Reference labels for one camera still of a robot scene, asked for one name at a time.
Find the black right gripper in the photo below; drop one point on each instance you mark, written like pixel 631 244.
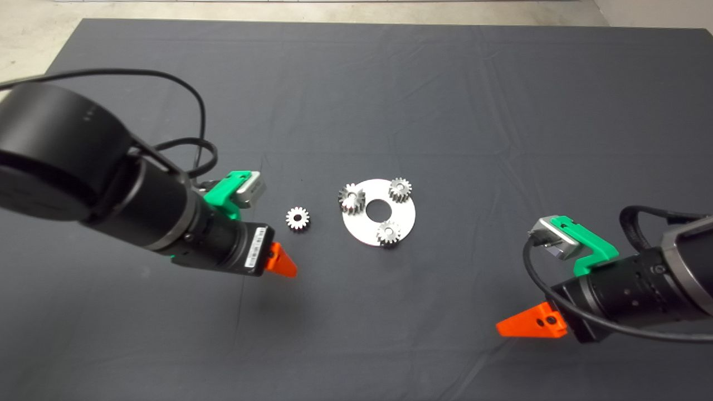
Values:
pixel 585 301

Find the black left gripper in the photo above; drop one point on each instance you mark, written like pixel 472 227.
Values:
pixel 239 248

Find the small steel gear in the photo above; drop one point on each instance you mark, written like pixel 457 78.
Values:
pixel 291 218
pixel 394 195
pixel 384 236

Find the larger steel gear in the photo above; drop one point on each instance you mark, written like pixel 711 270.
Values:
pixel 351 199

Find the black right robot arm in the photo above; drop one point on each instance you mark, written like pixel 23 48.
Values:
pixel 685 267

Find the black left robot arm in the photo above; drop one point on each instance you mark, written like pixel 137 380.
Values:
pixel 67 156

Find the round metal plate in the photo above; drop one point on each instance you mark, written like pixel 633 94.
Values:
pixel 404 214

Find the dark grey table cloth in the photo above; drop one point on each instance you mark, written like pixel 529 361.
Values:
pixel 445 111

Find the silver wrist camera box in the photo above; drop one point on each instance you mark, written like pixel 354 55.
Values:
pixel 252 189
pixel 557 245

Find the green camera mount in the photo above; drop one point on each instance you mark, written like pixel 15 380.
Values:
pixel 220 196
pixel 590 245

